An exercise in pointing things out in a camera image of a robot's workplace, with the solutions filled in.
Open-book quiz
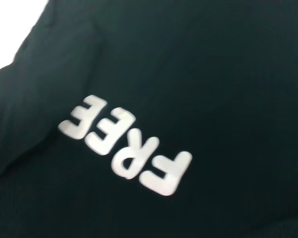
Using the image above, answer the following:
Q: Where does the black T-shirt with FREE print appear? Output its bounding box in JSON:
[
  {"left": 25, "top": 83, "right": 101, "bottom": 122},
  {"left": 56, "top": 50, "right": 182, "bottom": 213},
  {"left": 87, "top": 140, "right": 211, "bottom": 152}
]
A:
[{"left": 0, "top": 0, "right": 298, "bottom": 238}]

